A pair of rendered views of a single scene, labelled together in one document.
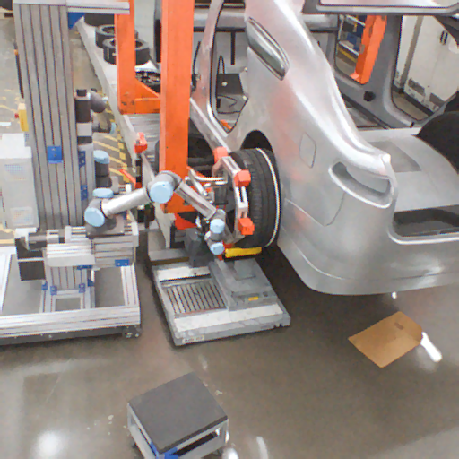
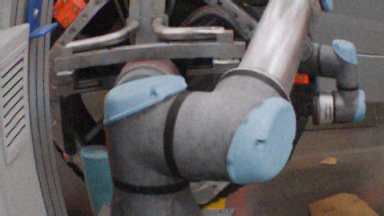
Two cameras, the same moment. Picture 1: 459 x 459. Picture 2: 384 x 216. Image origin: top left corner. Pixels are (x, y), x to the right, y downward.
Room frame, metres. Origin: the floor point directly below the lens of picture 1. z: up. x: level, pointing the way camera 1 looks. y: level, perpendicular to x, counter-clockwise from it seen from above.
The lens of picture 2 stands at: (2.03, 1.98, 1.38)
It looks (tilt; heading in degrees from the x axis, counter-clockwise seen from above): 15 degrees down; 296
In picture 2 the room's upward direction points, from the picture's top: 3 degrees counter-clockwise
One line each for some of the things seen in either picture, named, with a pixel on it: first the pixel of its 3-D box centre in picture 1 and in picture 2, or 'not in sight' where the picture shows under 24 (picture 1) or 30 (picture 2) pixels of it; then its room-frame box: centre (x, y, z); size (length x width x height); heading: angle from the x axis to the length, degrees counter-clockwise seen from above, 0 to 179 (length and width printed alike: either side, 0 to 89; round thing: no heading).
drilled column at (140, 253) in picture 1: (140, 237); not in sight; (3.46, 0.68, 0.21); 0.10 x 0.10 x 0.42; 22
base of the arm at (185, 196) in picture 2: (104, 217); (152, 203); (2.69, 0.75, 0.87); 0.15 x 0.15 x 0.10
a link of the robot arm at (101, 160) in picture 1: (99, 161); not in sight; (3.17, 0.90, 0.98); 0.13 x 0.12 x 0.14; 92
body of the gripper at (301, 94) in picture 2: (207, 229); (294, 105); (2.69, 0.13, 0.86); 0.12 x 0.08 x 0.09; 22
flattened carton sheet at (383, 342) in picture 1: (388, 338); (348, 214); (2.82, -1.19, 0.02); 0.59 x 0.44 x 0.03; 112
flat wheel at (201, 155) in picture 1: (189, 158); not in sight; (4.59, 0.44, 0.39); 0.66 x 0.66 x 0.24
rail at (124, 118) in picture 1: (142, 161); not in sight; (4.62, 0.88, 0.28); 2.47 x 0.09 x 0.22; 22
